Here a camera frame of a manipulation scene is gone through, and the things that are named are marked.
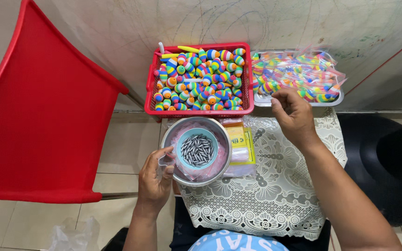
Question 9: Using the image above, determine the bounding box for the person's left hand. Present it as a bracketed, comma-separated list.
[137, 146, 175, 210]

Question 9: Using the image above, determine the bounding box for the person's right hand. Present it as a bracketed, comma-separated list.
[271, 89, 319, 151]

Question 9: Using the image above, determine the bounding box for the small clear zip bag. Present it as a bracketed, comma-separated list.
[157, 154, 176, 175]

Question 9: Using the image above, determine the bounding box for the metal tray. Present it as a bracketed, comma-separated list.
[251, 49, 345, 107]

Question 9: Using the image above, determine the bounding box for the small light blue bowl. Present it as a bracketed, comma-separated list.
[176, 128, 220, 171]

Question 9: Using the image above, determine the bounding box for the heap of bagged striped floats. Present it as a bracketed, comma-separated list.
[251, 45, 347, 104]

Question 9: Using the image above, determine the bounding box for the pile of grey metal sinkers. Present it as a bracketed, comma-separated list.
[180, 134, 215, 167]

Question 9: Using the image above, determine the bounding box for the pack of bags, yellow label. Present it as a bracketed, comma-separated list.
[219, 117, 257, 178]

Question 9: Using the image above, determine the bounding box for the steel bowl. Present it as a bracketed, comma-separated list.
[160, 117, 232, 187]

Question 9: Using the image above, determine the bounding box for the white lace cloth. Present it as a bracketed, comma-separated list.
[177, 107, 348, 242]

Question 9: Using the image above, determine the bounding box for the crumpled clear plastic bag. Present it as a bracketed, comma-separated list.
[47, 216, 101, 251]

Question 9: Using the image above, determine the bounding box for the red plastic basket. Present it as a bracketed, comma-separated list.
[144, 42, 255, 116]

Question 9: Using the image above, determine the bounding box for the black plastic stool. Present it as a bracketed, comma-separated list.
[336, 105, 402, 228]

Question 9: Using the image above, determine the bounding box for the person's light blue shirt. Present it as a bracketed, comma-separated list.
[188, 229, 289, 251]

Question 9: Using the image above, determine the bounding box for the pile of striped foam floats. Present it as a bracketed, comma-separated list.
[153, 48, 246, 111]

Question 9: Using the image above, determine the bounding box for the red plastic chair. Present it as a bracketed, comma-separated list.
[0, 0, 160, 204]

